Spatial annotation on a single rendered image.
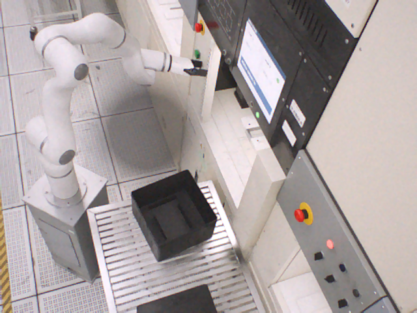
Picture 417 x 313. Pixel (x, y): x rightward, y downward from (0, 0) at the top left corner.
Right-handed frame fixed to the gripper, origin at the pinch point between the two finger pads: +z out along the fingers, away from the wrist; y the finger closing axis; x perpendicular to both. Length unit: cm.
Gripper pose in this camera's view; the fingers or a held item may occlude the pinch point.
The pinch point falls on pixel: (202, 68)
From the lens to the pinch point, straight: 192.3
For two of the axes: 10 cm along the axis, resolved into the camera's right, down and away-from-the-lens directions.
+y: 2.3, 5.7, -7.9
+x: 2.7, -8.2, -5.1
